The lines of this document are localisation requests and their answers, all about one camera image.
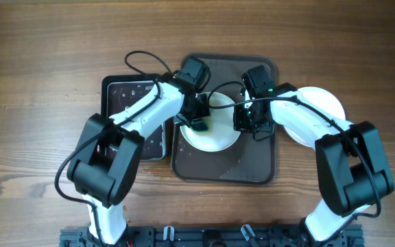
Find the black cable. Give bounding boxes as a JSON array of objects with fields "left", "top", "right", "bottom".
[
  {"left": 53, "top": 50, "right": 174, "bottom": 247},
  {"left": 206, "top": 80, "right": 383, "bottom": 220}
]

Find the left black cable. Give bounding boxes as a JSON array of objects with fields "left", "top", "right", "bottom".
[{"left": 53, "top": 50, "right": 174, "bottom": 247}]

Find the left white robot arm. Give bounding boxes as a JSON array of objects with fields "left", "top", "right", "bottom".
[{"left": 60, "top": 71, "right": 210, "bottom": 246}]

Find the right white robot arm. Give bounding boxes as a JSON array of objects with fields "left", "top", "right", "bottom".
[{"left": 242, "top": 82, "right": 394, "bottom": 246}]

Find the large dark serving tray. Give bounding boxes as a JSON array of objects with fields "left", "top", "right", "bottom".
[{"left": 171, "top": 53, "right": 278, "bottom": 185}]

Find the white plate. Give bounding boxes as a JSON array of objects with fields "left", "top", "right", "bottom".
[
  {"left": 180, "top": 107, "right": 241, "bottom": 152},
  {"left": 281, "top": 86, "right": 347, "bottom": 148}
]

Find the right black cable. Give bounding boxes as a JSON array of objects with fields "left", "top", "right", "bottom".
[{"left": 206, "top": 80, "right": 383, "bottom": 220}]

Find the small black water tray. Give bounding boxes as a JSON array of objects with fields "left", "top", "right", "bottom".
[{"left": 101, "top": 73, "right": 171, "bottom": 162}]

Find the green yellow sponge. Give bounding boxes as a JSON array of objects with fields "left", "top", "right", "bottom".
[{"left": 191, "top": 118, "right": 209, "bottom": 132}]

